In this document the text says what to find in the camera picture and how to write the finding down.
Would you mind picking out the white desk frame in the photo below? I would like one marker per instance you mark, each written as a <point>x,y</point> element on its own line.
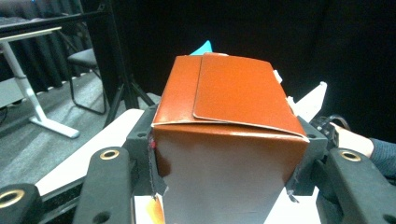
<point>26,90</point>

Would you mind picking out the black chair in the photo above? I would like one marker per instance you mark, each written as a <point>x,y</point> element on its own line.
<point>84,59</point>

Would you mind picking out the brown cardboard box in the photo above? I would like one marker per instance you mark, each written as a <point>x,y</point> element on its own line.
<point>230,124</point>

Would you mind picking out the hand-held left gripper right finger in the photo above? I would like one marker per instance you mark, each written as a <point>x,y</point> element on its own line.
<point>313,149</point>

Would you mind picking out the white table mat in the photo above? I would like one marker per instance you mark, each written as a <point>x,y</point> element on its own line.
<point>93,146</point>

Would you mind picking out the blue snack pouch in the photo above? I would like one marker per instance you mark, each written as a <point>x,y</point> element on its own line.
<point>204,49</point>

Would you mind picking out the white patterned tote bag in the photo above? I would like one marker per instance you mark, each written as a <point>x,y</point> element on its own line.
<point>299,211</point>

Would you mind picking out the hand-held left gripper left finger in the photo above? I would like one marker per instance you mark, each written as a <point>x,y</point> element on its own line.
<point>144,149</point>

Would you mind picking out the black tripod stand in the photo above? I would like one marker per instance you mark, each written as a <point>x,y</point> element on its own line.
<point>120,77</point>

